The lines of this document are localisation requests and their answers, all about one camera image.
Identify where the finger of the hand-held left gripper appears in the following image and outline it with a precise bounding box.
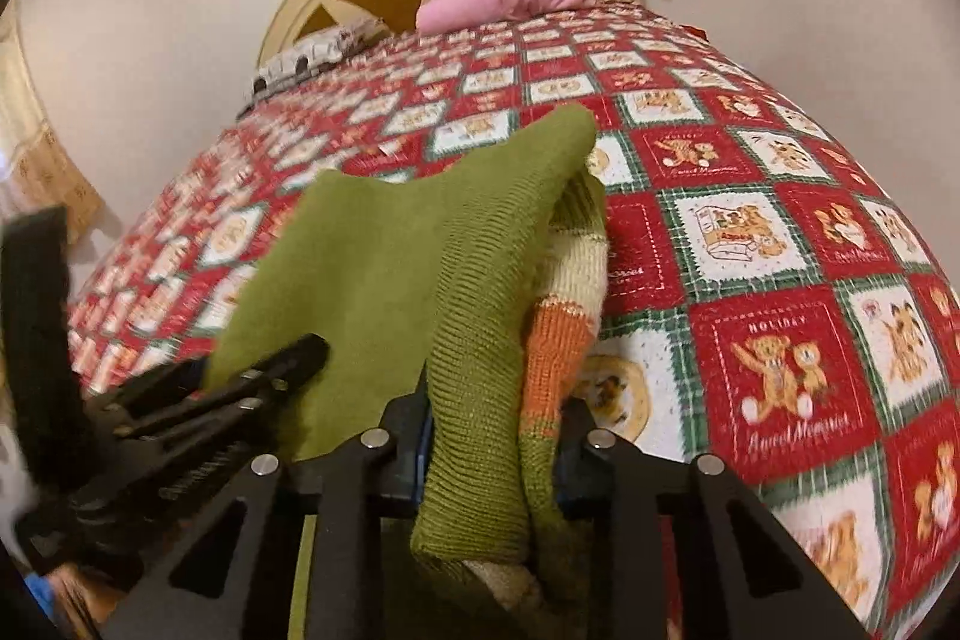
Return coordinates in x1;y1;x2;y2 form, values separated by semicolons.
84;334;332;422
112;385;295;461

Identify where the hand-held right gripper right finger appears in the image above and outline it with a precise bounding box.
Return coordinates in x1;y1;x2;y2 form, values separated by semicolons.
553;396;871;640

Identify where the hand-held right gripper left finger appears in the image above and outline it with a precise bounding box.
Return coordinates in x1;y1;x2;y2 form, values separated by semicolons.
105;395;433;640

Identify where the green knitted sweater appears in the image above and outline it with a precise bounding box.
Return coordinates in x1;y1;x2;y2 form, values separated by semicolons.
202;104;610;640

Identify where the beige side window curtain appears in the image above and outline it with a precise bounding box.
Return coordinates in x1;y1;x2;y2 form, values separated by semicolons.
0;10;105;236

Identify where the red teddy bear printed bedspread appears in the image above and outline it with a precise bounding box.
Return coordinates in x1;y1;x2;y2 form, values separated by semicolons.
66;6;960;640

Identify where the grey patterned pillow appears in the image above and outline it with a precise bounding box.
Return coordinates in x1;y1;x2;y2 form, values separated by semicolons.
238;16;392;121

